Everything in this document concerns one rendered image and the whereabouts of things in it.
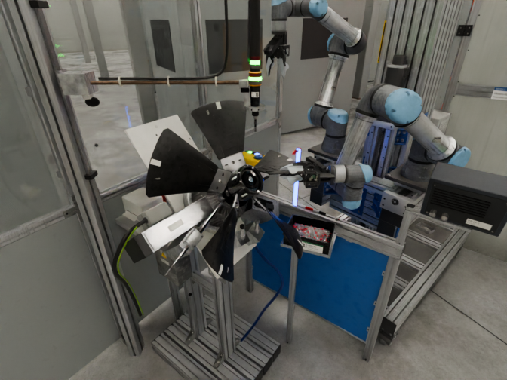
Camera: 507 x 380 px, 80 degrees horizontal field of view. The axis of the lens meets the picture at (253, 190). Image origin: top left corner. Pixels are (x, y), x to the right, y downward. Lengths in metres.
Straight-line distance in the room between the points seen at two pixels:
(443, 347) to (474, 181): 1.30
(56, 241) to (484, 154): 2.76
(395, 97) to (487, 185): 0.43
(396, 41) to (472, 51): 0.94
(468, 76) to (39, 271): 2.79
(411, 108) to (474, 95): 1.49
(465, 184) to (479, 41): 1.54
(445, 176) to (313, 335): 1.30
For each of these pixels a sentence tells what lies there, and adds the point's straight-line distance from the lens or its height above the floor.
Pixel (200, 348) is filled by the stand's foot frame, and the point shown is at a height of 0.08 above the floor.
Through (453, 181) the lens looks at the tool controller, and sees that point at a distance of 1.28.
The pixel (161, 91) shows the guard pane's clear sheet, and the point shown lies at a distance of 1.74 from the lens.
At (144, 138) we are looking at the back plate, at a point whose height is 1.32.
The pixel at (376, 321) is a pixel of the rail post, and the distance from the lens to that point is 1.87.
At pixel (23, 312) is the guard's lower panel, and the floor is 0.62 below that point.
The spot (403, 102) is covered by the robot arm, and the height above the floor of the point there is 1.48.
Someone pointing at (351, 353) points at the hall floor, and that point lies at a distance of 2.13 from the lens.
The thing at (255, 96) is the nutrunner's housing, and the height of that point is 1.50.
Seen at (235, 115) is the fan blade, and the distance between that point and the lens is 1.24.
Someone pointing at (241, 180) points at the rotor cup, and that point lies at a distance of 1.08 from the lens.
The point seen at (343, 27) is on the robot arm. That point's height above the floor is 1.69.
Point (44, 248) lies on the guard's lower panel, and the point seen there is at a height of 0.86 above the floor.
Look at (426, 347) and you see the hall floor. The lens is 2.31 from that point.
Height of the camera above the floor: 1.74
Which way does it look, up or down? 30 degrees down
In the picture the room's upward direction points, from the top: 1 degrees counter-clockwise
